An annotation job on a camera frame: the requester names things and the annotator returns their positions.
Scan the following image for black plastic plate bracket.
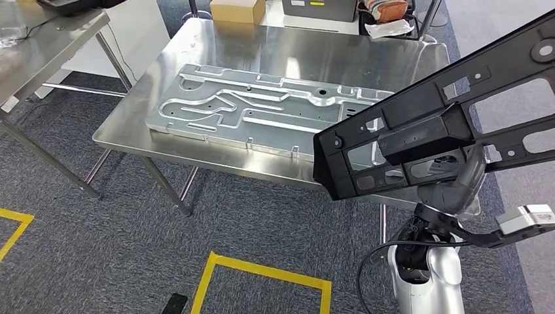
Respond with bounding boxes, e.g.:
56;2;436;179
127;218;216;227
312;9;555;201

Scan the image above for grey metal part tray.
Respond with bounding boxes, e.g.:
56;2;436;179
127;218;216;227
145;63;395;164

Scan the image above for stainless steel workbench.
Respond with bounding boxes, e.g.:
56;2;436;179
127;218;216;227
0;6;133;200
84;17;482;246

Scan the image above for yellow floor tape square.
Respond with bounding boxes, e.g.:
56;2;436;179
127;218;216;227
190;251;332;314
0;207;35;263

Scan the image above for brown cardboard box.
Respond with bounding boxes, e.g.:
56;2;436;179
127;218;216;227
210;0;266;25

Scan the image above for grey equipment case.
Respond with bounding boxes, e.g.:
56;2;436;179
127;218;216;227
281;0;359;23

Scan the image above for silver stanchion with round base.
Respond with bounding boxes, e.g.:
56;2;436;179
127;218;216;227
181;0;213;22

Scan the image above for white plastic bag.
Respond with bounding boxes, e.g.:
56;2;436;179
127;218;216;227
364;19;416;39

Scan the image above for orange bag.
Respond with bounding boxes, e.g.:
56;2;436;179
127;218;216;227
364;0;408;24

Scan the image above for white cabinet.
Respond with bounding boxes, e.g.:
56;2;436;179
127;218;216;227
34;0;171;101

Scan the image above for black device on bench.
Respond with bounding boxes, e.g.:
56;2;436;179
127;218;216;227
37;0;126;16

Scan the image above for black camera cable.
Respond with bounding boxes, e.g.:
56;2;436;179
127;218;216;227
355;240;473;314

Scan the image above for black chair frame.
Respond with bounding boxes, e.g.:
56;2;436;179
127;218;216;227
357;0;441;43

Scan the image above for thin black power cable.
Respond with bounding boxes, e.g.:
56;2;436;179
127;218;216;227
105;24;132;84

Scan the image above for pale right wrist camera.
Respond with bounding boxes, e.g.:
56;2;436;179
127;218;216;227
450;204;555;249

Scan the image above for black device cable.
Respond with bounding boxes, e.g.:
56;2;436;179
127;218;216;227
24;14;62;39

